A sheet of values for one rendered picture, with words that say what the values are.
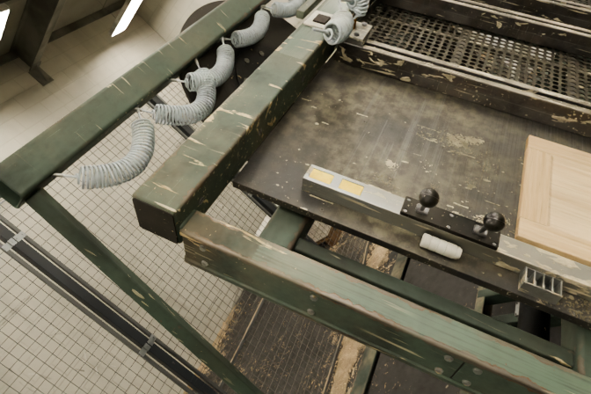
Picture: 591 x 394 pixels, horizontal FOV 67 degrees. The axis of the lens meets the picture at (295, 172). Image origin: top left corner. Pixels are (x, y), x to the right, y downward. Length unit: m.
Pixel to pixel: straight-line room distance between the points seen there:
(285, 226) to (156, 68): 0.78
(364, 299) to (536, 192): 0.54
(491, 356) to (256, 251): 0.43
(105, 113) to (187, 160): 0.51
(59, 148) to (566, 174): 1.28
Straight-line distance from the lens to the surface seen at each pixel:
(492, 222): 0.86
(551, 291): 0.99
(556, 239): 1.09
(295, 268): 0.82
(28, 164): 1.28
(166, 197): 0.87
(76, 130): 1.35
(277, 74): 1.18
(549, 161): 1.28
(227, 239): 0.86
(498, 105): 1.41
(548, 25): 1.84
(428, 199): 0.85
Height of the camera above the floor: 1.90
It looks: 12 degrees down
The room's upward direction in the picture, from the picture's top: 46 degrees counter-clockwise
